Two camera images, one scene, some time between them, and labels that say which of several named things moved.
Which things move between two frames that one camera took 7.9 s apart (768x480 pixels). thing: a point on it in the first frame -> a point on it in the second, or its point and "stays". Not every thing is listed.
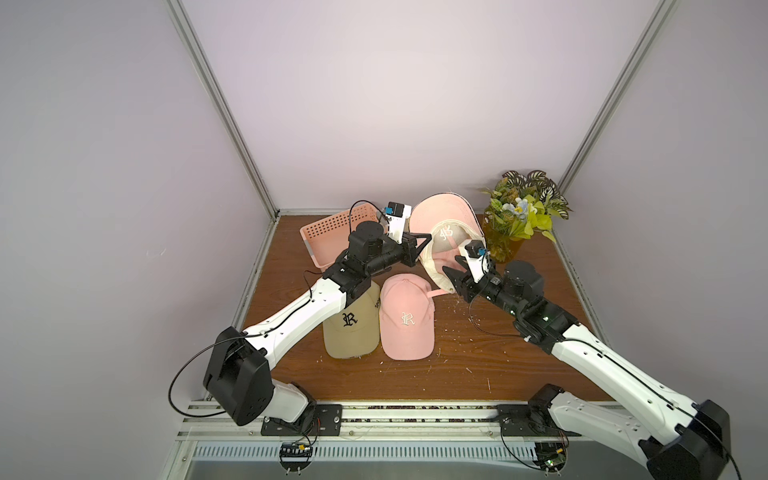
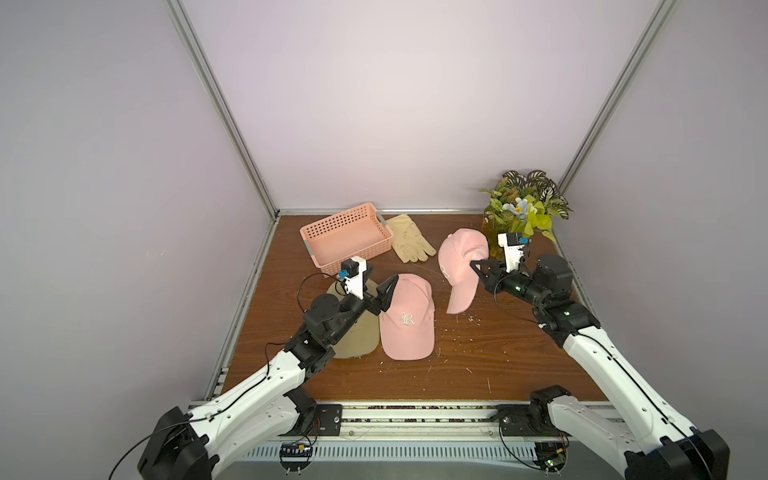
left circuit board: [295, 456] stays
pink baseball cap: [406, 317] stays
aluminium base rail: [381, 441] stays
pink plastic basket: [328, 238] stays
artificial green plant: [522, 205] stays
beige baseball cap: [354, 332] stays
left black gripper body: [388, 257] -> [350, 313]
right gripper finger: [463, 283] -> [490, 271]
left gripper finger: [422, 245] -> [385, 292]
